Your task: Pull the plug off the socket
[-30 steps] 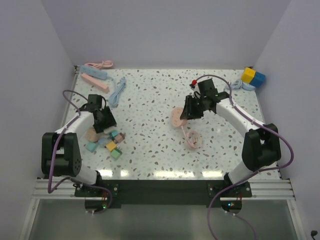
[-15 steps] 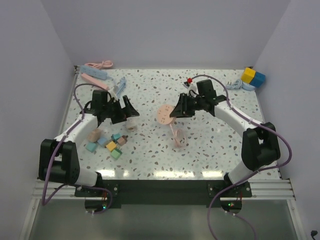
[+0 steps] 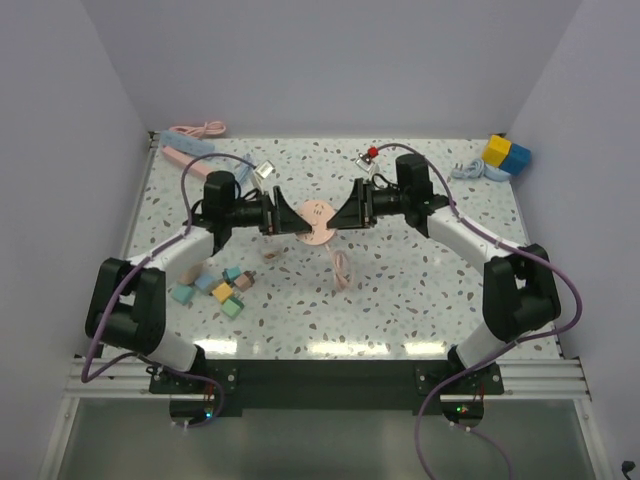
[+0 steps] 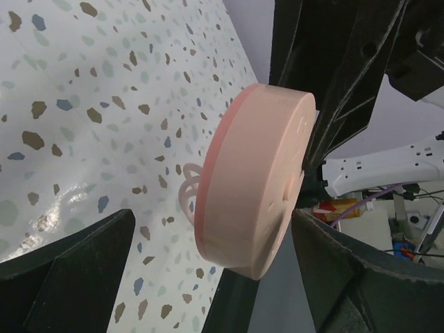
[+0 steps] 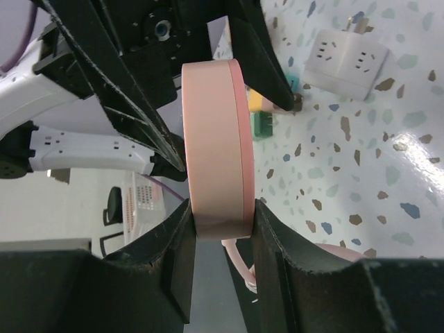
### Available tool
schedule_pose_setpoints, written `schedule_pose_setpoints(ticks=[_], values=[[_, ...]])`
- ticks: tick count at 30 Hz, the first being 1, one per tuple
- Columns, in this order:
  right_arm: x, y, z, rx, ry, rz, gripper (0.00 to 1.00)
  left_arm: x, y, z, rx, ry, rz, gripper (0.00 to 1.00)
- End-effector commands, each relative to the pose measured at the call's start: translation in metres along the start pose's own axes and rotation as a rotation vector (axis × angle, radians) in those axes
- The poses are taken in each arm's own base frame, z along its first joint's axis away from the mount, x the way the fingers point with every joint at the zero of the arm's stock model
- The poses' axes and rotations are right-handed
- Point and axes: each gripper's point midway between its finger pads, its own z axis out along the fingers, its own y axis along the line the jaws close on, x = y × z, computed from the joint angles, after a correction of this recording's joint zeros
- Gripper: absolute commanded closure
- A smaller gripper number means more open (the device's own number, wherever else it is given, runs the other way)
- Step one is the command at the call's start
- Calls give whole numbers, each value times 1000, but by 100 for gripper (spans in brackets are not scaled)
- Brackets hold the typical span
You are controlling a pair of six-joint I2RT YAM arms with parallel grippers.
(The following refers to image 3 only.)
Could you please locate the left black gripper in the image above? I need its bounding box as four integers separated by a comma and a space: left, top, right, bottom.
225, 185, 311, 235

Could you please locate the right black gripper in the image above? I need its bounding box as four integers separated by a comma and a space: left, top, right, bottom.
327, 178, 409, 231

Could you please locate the peach cube socket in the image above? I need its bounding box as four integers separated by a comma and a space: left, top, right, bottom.
296, 200, 335, 246

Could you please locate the mauve plug adapter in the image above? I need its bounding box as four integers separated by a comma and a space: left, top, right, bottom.
234, 271, 256, 292

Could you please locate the teal plug adapter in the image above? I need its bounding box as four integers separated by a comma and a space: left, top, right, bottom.
222, 266, 243, 285

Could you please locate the green plug adapter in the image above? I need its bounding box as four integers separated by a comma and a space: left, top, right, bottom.
221, 296, 245, 320

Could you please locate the pink power strip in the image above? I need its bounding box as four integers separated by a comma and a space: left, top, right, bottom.
161, 146, 213, 181

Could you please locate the peach cube adapter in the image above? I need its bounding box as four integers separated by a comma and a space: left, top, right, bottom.
176, 264, 203, 285

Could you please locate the pink strip cord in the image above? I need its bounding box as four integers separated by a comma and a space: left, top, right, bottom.
169, 119, 229, 141

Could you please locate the light blue plug adapter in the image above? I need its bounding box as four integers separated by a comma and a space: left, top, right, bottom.
171, 284, 195, 306

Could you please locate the blue power strip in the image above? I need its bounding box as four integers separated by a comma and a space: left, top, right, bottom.
160, 130, 216, 157

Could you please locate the blue cube socket cord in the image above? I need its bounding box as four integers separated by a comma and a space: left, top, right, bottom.
449, 158, 489, 181

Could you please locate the yellow and blue cube socket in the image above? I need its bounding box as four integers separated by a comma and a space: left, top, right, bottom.
481, 135, 532, 182

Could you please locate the white cube adapter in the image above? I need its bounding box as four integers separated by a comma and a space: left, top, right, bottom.
262, 250, 281, 263

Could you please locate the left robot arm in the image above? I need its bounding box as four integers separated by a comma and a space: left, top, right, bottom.
81, 171, 312, 392

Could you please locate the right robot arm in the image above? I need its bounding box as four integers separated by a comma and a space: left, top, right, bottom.
327, 153, 561, 393

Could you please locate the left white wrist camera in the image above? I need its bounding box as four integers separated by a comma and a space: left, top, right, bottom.
250, 160, 275, 193

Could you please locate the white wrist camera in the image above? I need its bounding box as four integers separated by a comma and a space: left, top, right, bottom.
250, 160, 275, 193
355, 146, 380, 177

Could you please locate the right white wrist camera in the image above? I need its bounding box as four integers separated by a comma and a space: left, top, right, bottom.
355, 146, 380, 177

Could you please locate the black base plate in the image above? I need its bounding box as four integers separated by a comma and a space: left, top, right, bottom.
146, 360, 505, 427

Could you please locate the aluminium frame rail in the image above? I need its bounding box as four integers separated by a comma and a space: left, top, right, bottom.
64, 359, 591, 400

